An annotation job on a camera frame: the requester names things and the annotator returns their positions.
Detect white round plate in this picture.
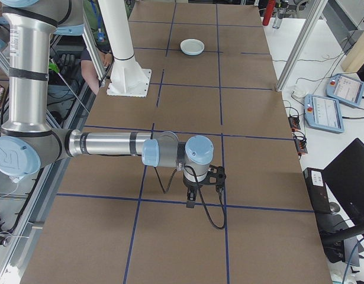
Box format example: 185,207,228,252
179,38,206,53

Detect small electronics board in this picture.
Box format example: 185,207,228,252
288,115,302,131
294,137,310,156

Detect black box with white label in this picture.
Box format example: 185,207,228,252
302,167,332,215

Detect blue teach pendant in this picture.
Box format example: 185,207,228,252
326,73,364,108
303,93,346,134

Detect person in dark shirt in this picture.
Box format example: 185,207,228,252
80,49,115,95

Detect black laptop computer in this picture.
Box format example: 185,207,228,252
321,137,364,229

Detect white column with flanged base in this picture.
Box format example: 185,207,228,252
96,0,153,98

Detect red bottle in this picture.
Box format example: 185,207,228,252
262,0,276,26

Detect clear bottle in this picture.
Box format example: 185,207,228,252
272,0,289,29

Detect person in green shirt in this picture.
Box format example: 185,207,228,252
83,0,104,31

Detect beige wooden plank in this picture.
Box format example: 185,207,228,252
342,30,364,73

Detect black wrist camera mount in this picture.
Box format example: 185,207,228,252
205,165,228,198

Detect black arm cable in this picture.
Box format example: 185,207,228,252
153,165,227,231

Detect metal bar frame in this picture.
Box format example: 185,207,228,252
0,14,108,284

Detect blue lanyard badge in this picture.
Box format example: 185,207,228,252
91,0,107,50

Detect aluminium profile post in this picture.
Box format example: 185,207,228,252
275,0,331,93

